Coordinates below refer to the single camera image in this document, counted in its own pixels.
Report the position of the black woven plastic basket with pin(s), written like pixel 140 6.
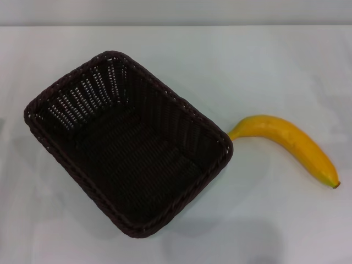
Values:
pixel 123 154

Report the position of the yellow banana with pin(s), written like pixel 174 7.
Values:
pixel 302 140

